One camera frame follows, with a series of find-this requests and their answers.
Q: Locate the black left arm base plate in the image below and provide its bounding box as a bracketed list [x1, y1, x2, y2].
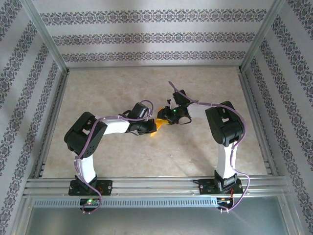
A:
[68, 180, 113, 196]

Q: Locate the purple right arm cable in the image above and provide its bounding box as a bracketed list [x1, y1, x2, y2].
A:
[168, 81, 250, 213]

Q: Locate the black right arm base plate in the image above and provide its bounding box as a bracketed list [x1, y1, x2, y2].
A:
[199, 178, 244, 196]

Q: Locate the aluminium side rail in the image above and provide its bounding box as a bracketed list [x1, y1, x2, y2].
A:
[34, 70, 70, 178]
[237, 68, 279, 176]

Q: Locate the orange square paper sheet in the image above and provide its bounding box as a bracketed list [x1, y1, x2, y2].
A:
[150, 107, 172, 137]

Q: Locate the slotted grey cable duct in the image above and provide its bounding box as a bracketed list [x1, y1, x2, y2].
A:
[33, 197, 219, 208]

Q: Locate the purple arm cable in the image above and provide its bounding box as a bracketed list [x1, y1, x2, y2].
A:
[73, 99, 154, 215]
[168, 81, 250, 213]

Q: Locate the grey metal panel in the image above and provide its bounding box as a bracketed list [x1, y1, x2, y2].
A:
[24, 207, 293, 235]

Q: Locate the thin aluminium wall rail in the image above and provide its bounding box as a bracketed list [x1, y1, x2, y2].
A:
[67, 65, 242, 71]

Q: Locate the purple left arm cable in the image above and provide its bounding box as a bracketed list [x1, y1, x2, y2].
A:
[73, 99, 154, 215]

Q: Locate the circuit board with green light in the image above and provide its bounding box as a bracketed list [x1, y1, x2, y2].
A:
[80, 198, 101, 207]

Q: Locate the aluminium corner post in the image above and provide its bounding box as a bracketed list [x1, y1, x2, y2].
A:
[21, 0, 69, 73]
[240, 0, 287, 73]

